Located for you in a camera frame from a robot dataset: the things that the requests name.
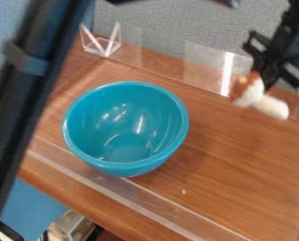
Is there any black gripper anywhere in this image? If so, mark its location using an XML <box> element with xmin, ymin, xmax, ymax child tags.
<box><xmin>243</xmin><ymin>12</ymin><xmax>299</xmax><ymax>89</ymax></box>

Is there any brown and white plush mushroom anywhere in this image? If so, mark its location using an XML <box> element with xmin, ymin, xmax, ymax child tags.
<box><xmin>229</xmin><ymin>72</ymin><xmax>288</xmax><ymax>121</ymax></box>

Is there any blue plastic bowl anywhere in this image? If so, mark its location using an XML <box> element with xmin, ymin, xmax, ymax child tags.
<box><xmin>61</xmin><ymin>81</ymin><xmax>189</xmax><ymax>177</ymax></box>

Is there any clear acrylic back barrier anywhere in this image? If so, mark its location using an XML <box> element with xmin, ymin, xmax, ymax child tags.
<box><xmin>77</xmin><ymin>22</ymin><xmax>299</xmax><ymax>125</ymax></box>

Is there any clear acrylic barrier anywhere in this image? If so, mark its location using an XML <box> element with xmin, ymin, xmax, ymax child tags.
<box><xmin>28</xmin><ymin>137</ymin><xmax>249</xmax><ymax>241</ymax></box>
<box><xmin>77</xmin><ymin>22</ymin><xmax>299</xmax><ymax>125</ymax></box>

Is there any clear acrylic front barrier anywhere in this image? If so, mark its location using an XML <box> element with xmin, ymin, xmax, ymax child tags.
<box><xmin>28</xmin><ymin>137</ymin><xmax>249</xmax><ymax>241</ymax></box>

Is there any clutter under table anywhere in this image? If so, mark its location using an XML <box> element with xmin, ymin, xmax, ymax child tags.
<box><xmin>0</xmin><ymin>209</ymin><xmax>102</xmax><ymax>241</ymax></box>

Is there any clear acrylic corner bracket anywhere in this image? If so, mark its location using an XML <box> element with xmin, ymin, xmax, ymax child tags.
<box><xmin>78</xmin><ymin>23</ymin><xmax>121</xmax><ymax>57</ymax></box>

